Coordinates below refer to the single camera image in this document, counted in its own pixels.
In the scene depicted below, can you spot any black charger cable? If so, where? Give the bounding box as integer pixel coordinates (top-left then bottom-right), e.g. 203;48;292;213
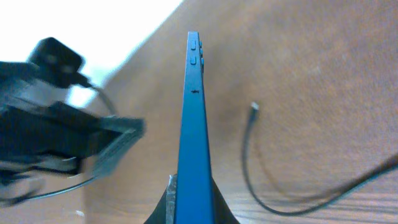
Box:
241;101;398;217

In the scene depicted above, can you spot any blue Galaxy smartphone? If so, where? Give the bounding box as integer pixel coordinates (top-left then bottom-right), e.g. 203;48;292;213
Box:
174;31;215;224

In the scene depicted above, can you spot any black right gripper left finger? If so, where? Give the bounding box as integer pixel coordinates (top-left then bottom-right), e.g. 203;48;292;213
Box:
144;174;177;224

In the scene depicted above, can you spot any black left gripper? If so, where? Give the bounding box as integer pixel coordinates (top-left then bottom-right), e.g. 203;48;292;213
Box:
1;102;146;179

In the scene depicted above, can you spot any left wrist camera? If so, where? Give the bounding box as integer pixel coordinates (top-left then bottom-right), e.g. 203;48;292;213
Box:
27;37;92;89

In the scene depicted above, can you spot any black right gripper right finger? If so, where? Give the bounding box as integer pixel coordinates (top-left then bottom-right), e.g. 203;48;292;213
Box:
212;179;239;224

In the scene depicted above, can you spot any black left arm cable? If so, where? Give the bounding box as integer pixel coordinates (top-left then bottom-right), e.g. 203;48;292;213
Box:
0;83;119;208

